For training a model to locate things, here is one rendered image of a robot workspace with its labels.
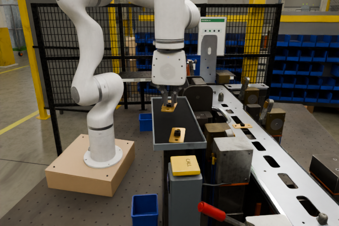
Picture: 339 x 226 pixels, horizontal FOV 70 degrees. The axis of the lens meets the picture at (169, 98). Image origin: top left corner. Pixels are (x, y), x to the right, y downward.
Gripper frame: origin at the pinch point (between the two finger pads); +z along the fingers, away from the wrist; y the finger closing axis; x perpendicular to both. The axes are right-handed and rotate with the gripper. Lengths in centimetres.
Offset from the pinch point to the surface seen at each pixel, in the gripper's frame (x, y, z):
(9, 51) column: 541, -585, 80
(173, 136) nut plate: -13.0, 3.6, 6.2
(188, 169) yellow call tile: -26.3, 9.3, 6.5
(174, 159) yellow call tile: -22.9, 5.8, 6.5
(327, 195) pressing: -9, 46, 22
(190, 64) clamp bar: 71, -1, 3
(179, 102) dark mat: 15.1, 1.0, 6.5
